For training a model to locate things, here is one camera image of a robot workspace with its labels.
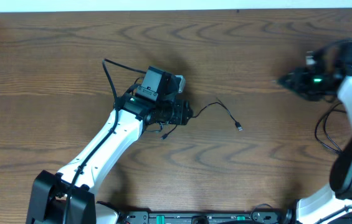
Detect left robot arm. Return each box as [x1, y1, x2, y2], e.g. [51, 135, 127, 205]
[26, 67, 193, 223]

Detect black USB cable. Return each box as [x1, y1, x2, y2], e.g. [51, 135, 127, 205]
[159, 98, 244, 141]
[314, 101, 348, 156]

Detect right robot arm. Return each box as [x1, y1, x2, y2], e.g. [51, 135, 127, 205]
[277, 39, 352, 223]

